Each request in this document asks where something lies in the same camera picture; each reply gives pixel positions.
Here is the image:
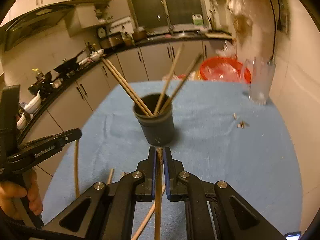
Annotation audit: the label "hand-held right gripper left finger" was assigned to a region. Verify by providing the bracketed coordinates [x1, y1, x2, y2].
[44, 146, 157, 240]

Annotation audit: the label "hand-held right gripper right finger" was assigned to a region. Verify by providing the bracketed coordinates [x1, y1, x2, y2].
[163, 146, 287, 240]

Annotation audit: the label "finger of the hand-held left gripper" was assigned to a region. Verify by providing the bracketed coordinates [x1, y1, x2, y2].
[18, 129, 82, 153]

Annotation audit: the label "dark round chopstick holder cup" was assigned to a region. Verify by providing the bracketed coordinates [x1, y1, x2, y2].
[132, 93, 175, 146]

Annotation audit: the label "person's left hand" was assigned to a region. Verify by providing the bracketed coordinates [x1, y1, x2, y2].
[0, 172, 43, 220]

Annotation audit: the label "small white sauce bowl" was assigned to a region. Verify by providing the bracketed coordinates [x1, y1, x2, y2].
[16, 112, 27, 130]

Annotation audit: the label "large white bowl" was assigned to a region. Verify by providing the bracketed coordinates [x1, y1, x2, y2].
[24, 90, 42, 114]

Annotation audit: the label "black pot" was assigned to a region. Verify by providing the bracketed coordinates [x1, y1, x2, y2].
[28, 79, 54, 95]

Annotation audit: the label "yellow capped bottle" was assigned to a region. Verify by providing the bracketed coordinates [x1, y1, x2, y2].
[32, 67, 44, 80]

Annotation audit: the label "blue towel table cover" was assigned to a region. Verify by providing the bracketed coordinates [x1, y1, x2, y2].
[41, 80, 304, 240]

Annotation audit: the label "black wok with lid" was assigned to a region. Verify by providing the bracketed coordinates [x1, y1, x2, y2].
[53, 49, 86, 73]

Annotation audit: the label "black range hood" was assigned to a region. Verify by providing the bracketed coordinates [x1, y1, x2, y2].
[0, 4, 78, 53]

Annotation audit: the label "metal box cooker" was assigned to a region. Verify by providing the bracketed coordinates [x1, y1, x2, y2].
[100, 34, 124, 49]

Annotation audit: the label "black kitchen countertop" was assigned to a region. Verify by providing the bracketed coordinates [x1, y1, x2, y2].
[15, 31, 234, 145]

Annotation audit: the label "beige lower cabinets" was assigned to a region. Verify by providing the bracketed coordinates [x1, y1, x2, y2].
[15, 40, 237, 180]

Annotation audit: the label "red plastic basket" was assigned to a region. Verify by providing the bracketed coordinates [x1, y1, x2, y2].
[199, 57, 252, 84]

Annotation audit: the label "clear crumpled plastic bag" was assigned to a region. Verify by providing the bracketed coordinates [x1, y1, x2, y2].
[209, 64, 244, 80]

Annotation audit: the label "brown cooking pot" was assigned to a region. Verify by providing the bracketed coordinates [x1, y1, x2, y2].
[132, 29, 147, 42]

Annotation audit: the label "frosted glass mug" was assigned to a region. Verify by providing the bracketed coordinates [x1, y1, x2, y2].
[240, 57, 276, 105]

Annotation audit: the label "white crumpled plastic bag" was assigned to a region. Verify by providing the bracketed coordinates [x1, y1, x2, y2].
[216, 40, 237, 57]

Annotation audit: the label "smartphone with lit screen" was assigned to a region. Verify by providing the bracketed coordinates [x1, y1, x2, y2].
[284, 231, 302, 240]

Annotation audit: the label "wooden cutting board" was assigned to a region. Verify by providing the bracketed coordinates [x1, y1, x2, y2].
[205, 31, 233, 40]

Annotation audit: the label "kitchen window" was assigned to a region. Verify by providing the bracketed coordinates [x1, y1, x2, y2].
[124, 0, 207, 30]

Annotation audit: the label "clear hanging plastic bags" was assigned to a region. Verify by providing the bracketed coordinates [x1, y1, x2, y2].
[225, 0, 280, 53]

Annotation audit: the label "black corrugated cable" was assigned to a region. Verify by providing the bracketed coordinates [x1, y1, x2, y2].
[0, 219, 83, 240]

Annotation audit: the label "open wall cabinet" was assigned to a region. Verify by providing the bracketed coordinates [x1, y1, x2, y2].
[66, 4, 118, 37]

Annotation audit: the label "black power cable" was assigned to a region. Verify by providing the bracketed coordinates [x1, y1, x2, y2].
[268, 0, 278, 62]

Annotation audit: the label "wall power strip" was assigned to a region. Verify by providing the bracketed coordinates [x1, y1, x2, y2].
[279, 0, 290, 33]

